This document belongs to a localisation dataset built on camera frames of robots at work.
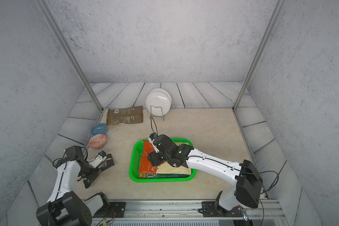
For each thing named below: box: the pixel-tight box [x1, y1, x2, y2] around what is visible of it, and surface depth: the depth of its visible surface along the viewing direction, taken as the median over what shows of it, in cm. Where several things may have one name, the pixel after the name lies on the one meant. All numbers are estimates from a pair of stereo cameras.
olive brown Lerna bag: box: [106, 104, 144, 126], surface depth 117 cm
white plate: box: [145, 87, 172, 117], surface depth 110 cm
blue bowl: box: [90, 123, 108, 136], surface depth 106 cm
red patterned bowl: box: [88, 133, 107, 150], surface depth 101 cm
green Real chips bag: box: [138, 173, 192, 179], surface depth 81 cm
